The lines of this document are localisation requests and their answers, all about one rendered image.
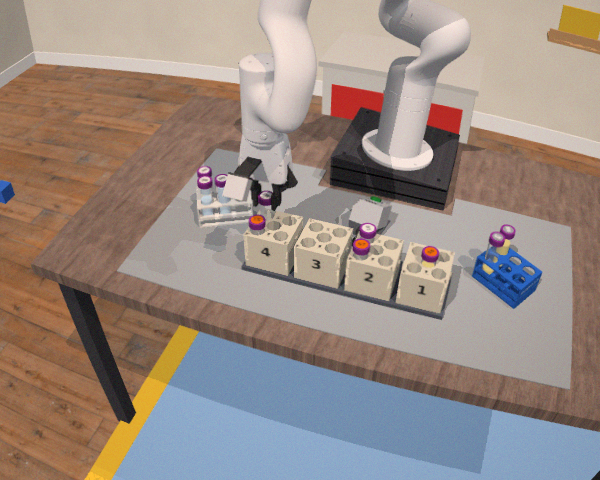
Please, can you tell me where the blue sample rack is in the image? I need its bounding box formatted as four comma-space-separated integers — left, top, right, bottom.
472, 248, 542, 309

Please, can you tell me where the grey flat mat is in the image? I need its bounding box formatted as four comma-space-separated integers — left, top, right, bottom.
117, 163, 573, 390

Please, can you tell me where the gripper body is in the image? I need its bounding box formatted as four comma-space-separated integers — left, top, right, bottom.
239, 133, 293, 185

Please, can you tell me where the white tube rack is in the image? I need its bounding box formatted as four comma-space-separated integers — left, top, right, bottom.
196, 185, 253, 228

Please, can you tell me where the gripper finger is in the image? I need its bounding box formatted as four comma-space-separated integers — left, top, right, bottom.
271, 165, 298, 211
250, 180, 262, 207

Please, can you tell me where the beige bucket adapter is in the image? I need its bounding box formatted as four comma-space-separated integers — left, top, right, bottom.
344, 234, 404, 301
396, 242, 455, 314
244, 211, 303, 276
294, 218, 353, 289

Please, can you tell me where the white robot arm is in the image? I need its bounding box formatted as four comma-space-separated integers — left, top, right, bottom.
222, 0, 471, 202

